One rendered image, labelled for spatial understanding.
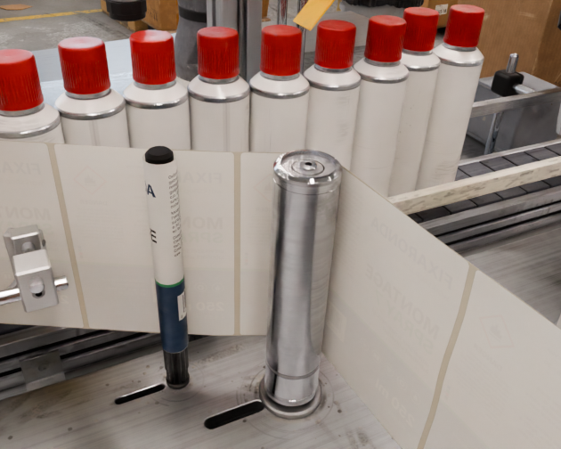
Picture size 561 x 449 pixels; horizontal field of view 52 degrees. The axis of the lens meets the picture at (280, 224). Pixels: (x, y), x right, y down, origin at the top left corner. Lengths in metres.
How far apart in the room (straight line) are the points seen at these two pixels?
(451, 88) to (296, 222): 0.33
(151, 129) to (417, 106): 0.26
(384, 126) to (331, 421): 0.27
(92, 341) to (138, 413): 0.11
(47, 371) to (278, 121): 0.28
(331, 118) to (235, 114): 0.09
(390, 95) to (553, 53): 0.57
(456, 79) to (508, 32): 0.50
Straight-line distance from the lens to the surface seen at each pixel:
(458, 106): 0.62
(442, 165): 0.65
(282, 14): 0.59
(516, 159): 0.81
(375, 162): 0.57
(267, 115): 0.49
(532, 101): 0.79
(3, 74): 0.43
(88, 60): 0.45
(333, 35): 0.50
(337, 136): 0.53
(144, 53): 0.46
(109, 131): 0.46
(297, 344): 0.37
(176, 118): 0.47
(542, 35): 1.05
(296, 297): 0.35
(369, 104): 0.54
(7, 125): 0.44
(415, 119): 0.60
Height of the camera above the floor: 1.21
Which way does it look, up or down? 34 degrees down
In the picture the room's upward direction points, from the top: 3 degrees clockwise
